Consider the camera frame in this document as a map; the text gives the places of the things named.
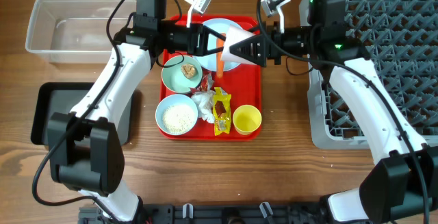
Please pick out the light blue plate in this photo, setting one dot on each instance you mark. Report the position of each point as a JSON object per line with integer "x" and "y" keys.
{"x": 208, "y": 63}

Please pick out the yellow snack wrapper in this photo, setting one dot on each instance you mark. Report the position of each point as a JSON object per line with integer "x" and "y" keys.
{"x": 221, "y": 111}

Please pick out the mint green bowl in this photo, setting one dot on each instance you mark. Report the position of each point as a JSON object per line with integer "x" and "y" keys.
{"x": 174, "y": 79}

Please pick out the black waste tray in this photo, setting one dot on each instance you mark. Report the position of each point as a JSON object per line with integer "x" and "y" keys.
{"x": 55, "y": 97}

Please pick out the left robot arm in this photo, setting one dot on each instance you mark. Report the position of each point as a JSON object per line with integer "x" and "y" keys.
{"x": 85, "y": 153}

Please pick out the pink cup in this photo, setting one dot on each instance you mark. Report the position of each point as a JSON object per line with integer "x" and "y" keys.
{"x": 235, "y": 35}

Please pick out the orange carrot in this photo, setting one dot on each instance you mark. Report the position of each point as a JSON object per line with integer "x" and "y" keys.
{"x": 219, "y": 62}

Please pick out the light blue rice bowl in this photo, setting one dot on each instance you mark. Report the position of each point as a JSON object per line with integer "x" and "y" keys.
{"x": 171, "y": 100}

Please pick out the grey dishwasher rack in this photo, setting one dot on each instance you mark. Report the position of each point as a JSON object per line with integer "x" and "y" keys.
{"x": 401, "y": 37}

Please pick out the red serving tray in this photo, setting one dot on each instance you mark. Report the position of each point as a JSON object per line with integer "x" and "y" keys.
{"x": 242, "y": 82}

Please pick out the clear plastic bin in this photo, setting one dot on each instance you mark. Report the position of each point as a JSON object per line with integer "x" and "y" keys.
{"x": 70, "y": 31}

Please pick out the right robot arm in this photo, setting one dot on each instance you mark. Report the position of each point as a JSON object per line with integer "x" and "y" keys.
{"x": 403, "y": 181}

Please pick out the white rice grains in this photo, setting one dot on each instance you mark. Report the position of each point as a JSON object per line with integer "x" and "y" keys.
{"x": 178, "y": 118}

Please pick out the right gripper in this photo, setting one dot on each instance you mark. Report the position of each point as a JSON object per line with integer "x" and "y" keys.
{"x": 254, "y": 43}

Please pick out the red foil wrapper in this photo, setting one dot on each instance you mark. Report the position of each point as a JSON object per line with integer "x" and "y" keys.
{"x": 205, "y": 84}

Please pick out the brown food lump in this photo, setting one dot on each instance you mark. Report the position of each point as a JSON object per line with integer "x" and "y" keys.
{"x": 188, "y": 70}

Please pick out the yellow cup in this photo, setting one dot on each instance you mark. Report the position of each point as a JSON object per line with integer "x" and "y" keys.
{"x": 247, "y": 119}

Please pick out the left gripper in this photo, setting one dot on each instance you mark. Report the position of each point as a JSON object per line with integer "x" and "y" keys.
{"x": 191, "y": 46}

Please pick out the crumpled white tissue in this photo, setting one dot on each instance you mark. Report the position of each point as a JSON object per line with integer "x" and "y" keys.
{"x": 204, "y": 103}

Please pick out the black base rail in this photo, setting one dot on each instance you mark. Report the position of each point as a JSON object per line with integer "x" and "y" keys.
{"x": 294, "y": 213}

